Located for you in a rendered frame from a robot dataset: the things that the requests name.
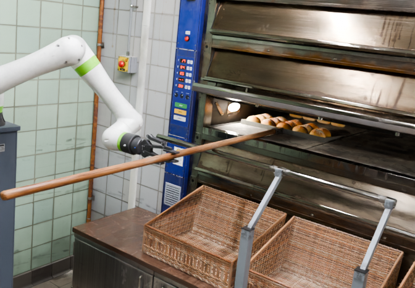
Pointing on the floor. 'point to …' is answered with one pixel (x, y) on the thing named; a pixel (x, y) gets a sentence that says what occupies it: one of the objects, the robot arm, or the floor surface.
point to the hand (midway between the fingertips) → (171, 155)
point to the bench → (121, 256)
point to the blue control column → (192, 19)
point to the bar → (359, 277)
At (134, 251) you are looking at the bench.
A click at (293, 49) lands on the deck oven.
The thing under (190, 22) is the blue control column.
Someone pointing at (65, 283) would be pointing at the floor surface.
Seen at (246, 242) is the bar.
